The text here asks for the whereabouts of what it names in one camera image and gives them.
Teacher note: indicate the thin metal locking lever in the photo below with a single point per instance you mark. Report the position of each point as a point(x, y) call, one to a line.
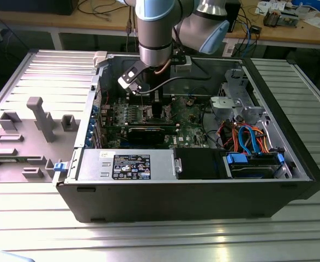
point(142, 102)

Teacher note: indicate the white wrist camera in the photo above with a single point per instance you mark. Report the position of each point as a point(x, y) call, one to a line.
point(124, 82)

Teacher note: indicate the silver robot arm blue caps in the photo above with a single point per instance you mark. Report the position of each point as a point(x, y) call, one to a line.
point(154, 32)

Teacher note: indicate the hard disk in blue carrier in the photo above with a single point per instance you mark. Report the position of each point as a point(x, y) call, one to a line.
point(238, 159)

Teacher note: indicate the grey parts rack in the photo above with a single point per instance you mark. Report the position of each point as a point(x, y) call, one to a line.
point(26, 144)

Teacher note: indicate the black plastic shroud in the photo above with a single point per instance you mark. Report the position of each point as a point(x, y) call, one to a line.
point(198, 163)

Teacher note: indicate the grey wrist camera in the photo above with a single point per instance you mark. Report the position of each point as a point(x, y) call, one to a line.
point(183, 66)

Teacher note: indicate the green motherboard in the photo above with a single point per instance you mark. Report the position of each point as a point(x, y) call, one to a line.
point(187, 128)

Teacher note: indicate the CPU socket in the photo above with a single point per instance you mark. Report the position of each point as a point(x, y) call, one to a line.
point(147, 110)

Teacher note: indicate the metal drive cage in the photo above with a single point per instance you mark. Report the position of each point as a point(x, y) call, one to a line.
point(230, 105)

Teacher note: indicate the small black box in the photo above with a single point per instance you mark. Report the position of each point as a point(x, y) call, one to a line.
point(255, 29)

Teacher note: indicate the blue case latch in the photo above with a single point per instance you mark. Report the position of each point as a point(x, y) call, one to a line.
point(60, 167)

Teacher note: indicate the black graphics card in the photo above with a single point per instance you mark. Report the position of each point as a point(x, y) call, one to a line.
point(146, 135)

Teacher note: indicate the black RAM stick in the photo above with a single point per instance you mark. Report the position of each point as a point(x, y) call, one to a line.
point(170, 128)

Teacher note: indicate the black tower box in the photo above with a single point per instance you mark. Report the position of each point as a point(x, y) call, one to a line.
point(236, 16)

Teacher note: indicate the green RAM stick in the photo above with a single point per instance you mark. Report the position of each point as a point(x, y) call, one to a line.
point(9, 161)

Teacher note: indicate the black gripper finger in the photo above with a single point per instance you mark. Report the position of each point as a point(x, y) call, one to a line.
point(157, 110)

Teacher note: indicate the black PC case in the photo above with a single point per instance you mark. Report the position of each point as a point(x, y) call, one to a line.
point(176, 202)

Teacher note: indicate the green circuit device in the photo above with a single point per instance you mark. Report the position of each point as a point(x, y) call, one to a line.
point(288, 19)

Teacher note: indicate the silver power supply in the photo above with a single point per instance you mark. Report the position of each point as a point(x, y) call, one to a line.
point(94, 166)

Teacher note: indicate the metal heatsink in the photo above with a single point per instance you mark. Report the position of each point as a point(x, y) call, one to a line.
point(270, 19)

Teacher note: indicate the wooden desk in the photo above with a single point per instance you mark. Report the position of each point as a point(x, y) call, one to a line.
point(67, 19)

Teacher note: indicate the black computer box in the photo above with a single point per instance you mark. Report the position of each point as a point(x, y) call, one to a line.
point(34, 6)

